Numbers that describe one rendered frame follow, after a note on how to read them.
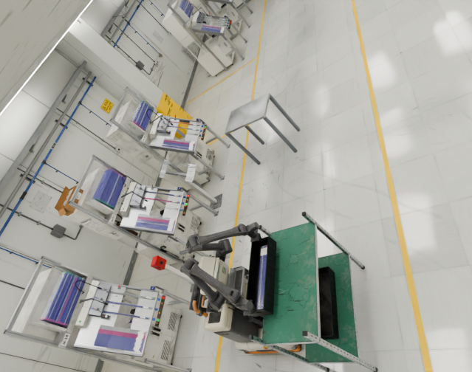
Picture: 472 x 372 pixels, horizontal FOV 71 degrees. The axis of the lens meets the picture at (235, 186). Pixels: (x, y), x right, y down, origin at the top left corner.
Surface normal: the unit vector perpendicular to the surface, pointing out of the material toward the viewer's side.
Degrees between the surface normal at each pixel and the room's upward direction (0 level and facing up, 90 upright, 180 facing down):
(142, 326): 47
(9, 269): 90
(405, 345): 0
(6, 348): 90
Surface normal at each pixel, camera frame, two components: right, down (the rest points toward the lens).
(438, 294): -0.64, -0.52
